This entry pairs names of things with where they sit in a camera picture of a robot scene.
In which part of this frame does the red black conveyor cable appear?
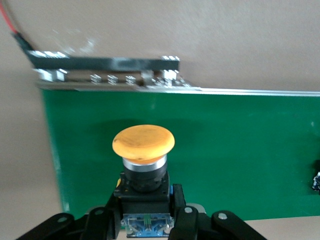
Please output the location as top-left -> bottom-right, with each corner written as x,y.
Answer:
0,0 -> 35,55

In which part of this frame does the green button with green tab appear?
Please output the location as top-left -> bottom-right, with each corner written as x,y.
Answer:
310,159 -> 320,193

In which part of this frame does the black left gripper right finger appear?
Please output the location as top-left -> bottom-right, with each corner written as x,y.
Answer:
169,184 -> 207,240

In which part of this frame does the yellow mushroom push button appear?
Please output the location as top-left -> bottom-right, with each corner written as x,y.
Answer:
111,124 -> 176,238

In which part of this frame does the green conveyor belt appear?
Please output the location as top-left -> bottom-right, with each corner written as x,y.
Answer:
28,49 -> 320,222

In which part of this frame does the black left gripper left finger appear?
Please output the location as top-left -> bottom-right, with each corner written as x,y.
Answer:
82,192 -> 122,240

